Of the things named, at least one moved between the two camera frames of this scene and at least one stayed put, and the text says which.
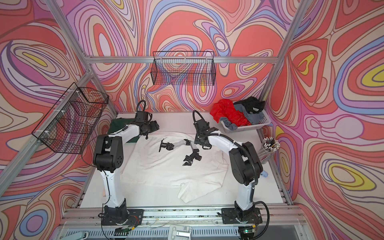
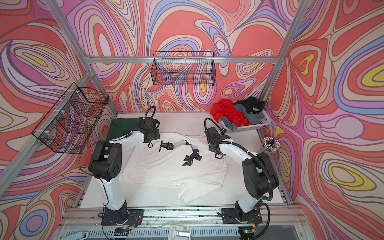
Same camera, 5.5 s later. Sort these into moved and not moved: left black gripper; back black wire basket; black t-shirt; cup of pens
Moved: left black gripper
Not moved: back black wire basket; black t-shirt; cup of pens
